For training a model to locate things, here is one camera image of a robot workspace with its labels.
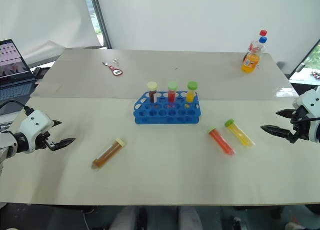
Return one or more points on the red tube green cap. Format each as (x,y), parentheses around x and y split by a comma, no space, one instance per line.
(172,91)

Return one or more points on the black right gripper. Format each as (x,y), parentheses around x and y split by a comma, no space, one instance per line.
(301,127)

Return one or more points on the light brown tube yellow cap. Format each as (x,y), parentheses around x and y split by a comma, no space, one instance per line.
(108,152)

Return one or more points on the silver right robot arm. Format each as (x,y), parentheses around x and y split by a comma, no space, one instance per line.
(315,132)

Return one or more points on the blue test tube rack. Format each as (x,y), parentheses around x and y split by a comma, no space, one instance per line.
(165,114)

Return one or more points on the clear bottle red cap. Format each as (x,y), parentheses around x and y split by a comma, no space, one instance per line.
(255,45)

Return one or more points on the small metal clip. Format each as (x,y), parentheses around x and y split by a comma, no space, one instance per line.
(116,62)

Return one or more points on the orange soda bottle blue cap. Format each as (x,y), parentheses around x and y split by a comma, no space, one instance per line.
(251,61)

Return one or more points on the dark window frame post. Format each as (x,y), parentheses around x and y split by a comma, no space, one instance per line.
(100,18)

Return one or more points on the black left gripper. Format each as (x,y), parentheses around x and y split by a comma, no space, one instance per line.
(47,139)

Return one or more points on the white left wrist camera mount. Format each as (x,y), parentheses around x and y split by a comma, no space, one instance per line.
(33,122)

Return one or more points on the orange tube green cap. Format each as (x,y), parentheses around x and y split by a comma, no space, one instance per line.
(221,141)

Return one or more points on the short yellow tube green cap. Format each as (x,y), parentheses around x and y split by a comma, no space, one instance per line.
(191,91)

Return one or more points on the small black device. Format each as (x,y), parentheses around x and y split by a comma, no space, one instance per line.
(41,72)

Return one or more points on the red digital thermometer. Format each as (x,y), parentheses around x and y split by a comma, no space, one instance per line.
(115,70)

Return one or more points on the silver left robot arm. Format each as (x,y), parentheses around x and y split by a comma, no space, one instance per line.
(7,145)

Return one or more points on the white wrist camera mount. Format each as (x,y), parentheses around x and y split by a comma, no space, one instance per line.
(33,122)
(311,101)

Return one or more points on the open laptop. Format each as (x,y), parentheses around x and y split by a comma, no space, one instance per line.
(12,75)

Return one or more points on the white backdrop sheet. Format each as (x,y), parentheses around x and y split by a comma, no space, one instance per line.
(42,20)

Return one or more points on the long yellow tube green cap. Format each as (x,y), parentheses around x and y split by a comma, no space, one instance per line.
(240,134)

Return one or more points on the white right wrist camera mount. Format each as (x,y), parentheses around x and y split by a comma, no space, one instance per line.
(311,101)

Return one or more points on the dark brown tube yellow cap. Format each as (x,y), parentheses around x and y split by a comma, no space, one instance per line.
(152,91)

